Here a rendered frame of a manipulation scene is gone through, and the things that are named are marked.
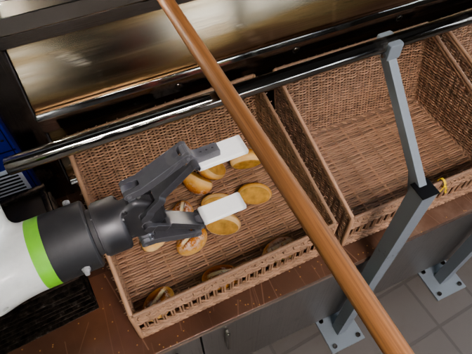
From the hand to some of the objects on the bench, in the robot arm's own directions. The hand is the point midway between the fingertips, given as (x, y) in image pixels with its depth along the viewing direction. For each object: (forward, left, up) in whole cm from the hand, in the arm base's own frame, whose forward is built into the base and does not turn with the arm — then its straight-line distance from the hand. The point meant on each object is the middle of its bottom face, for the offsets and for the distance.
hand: (236, 177), depth 64 cm
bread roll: (+12, +42, -59) cm, 74 cm away
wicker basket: (+5, +29, -62) cm, 68 cm away
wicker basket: (+65, +24, -62) cm, 93 cm away
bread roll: (0, +32, -61) cm, 68 cm away
